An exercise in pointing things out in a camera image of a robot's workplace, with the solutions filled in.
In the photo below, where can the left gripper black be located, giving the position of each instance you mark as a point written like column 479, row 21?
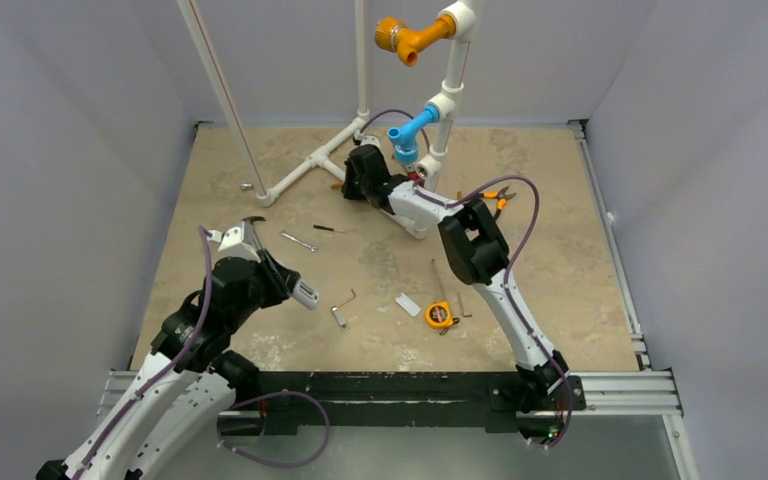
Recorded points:
column 281, row 280

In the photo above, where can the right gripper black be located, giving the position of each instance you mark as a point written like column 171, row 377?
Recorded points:
column 358, row 170

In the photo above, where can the white remote control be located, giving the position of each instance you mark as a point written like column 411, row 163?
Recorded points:
column 305, row 294

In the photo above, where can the white battery cover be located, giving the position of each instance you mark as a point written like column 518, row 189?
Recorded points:
column 408, row 305

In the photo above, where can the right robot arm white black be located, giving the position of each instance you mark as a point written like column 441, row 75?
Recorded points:
column 478, row 255

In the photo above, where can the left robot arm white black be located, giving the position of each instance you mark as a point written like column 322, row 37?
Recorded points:
column 189, row 375

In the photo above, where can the blue pipe fitting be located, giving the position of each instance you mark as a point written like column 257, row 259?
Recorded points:
column 403, row 138

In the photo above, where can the small silver wrench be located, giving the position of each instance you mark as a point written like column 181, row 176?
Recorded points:
column 295, row 239

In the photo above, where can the silver allen key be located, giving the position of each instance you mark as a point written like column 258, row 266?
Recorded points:
column 337, row 313

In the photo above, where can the small black screwdriver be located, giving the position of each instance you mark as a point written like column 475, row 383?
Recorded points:
column 327, row 228

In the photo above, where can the small hammer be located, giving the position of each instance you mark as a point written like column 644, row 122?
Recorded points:
column 255, row 222

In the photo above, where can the orange pipe fitting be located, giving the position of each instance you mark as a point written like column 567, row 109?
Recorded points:
column 395, row 36

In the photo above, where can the small brown allen key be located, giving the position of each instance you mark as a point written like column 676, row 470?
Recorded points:
column 464, row 313

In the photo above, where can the yellow tape measure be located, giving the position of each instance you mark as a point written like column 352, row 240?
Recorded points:
column 439, row 317

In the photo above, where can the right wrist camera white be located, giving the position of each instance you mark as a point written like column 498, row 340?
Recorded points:
column 365, row 140

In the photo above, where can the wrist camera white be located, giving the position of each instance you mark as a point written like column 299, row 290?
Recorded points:
column 239, row 241
column 365, row 140

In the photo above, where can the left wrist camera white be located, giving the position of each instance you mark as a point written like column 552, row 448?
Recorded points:
column 239, row 241

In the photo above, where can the orange handled pliers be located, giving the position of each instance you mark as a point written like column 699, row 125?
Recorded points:
column 500, row 197

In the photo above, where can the white PVC pipe frame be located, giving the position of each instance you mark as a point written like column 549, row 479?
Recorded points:
column 420, row 145

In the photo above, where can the aluminium rail frame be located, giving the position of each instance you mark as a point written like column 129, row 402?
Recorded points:
column 566, row 270

